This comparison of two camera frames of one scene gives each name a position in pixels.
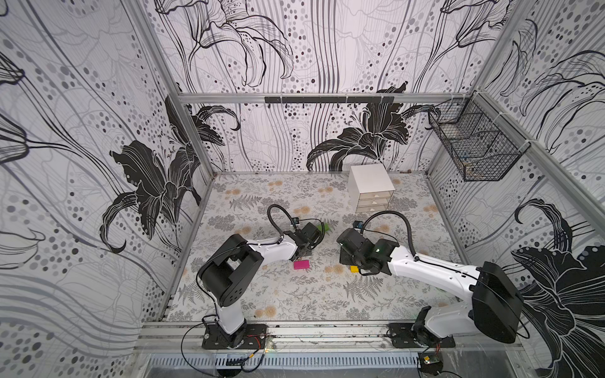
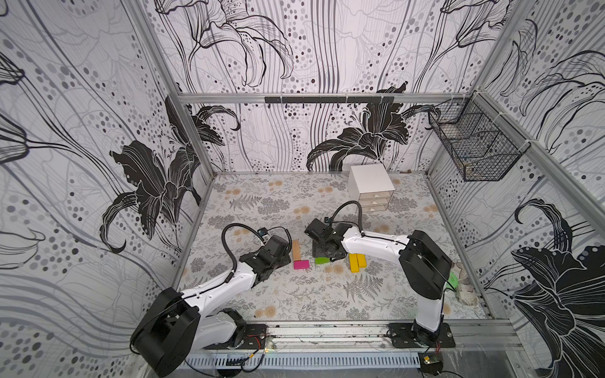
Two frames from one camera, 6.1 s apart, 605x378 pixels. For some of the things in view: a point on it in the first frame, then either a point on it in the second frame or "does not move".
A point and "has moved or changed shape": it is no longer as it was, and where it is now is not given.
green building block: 326,227 has moved or changed shape
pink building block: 302,264 does not move
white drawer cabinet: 370,187 does not move
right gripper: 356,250 to 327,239
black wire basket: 484,145 does not move
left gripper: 307,251 to 284,258
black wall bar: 330,99 does not move
